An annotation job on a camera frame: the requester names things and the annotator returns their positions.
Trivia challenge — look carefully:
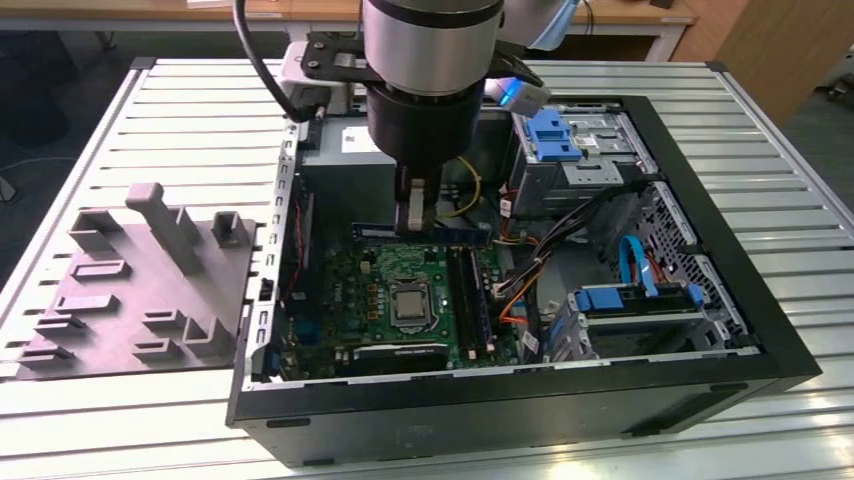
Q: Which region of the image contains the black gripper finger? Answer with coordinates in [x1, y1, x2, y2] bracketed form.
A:
[393, 177, 441, 237]

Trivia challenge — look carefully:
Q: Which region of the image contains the blue-green RAM stick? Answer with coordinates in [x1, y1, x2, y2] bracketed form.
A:
[350, 221, 495, 247]

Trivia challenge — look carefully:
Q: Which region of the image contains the installed RAM stick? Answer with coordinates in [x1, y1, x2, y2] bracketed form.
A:
[466, 244, 499, 352]

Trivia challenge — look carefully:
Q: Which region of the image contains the grey power supply unit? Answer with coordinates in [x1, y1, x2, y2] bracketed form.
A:
[297, 115, 433, 247]

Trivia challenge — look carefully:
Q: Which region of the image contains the black CPU socket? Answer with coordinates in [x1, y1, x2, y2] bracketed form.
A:
[385, 277, 441, 335]

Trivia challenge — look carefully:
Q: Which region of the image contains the silver CPU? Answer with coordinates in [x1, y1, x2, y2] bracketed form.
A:
[391, 289, 434, 321]

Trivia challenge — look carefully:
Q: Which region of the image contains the green motherboard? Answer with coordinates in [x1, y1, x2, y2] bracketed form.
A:
[278, 241, 530, 382]

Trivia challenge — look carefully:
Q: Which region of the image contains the blue drive bay latch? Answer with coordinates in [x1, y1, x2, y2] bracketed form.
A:
[523, 110, 582, 163]

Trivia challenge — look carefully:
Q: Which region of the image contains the black graphics card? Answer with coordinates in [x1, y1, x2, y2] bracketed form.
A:
[351, 340, 451, 375]

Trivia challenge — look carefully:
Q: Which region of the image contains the silver drive cage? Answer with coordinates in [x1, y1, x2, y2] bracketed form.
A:
[510, 104, 661, 217]

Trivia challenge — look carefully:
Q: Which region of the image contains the hard disk in blue carrier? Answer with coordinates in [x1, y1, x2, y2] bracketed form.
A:
[573, 281, 706, 317]

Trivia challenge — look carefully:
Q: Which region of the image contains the grey parts rack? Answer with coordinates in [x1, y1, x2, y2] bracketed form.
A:
[16, 181, 266, 382]

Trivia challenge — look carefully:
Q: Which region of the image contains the silver disk bay cage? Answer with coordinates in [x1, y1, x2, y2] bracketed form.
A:
[543, 289, 737, 362]

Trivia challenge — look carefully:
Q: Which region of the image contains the black open PC case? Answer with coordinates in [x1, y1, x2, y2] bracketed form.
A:
[224, 93, 824, 469]

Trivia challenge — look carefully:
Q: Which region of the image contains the wooden desk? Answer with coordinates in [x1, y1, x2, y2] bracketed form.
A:
[0, 0, 700, 62]

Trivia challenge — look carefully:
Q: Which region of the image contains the wooden cabinet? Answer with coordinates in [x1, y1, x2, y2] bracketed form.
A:
[673, 0, 854, 130]

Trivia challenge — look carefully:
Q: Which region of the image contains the black office chair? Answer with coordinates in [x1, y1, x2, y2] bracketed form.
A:
[0, 29, 79, 151]

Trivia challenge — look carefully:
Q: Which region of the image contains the black chair base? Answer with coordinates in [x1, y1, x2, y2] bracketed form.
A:
[814, 71, 854, 102]

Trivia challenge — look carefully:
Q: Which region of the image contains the yellow wire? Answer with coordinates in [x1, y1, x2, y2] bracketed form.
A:
[438, 154, 485, 220]

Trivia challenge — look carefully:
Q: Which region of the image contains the thin red wire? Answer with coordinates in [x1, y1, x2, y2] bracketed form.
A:
[291, 196, 315, 302]

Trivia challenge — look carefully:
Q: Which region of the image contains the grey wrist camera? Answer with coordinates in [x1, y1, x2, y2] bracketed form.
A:
[482, 74, 555, 116]

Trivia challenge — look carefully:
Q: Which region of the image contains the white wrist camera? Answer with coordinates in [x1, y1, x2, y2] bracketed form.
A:
[278, 39, 370, 115]

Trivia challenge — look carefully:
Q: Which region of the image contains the black wire bundle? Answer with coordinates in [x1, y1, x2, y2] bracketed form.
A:
[493, 182, 653, 301]

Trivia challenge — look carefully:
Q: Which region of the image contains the orange wire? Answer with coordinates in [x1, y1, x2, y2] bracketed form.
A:
[499, 298, 537, 327]

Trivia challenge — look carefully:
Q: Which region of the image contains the black camera cable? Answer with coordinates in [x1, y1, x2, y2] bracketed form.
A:
[231, 0, 330, 124]

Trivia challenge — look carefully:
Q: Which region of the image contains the blue flat data wire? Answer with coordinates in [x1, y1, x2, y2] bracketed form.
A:
[618, 233, 662, 300]

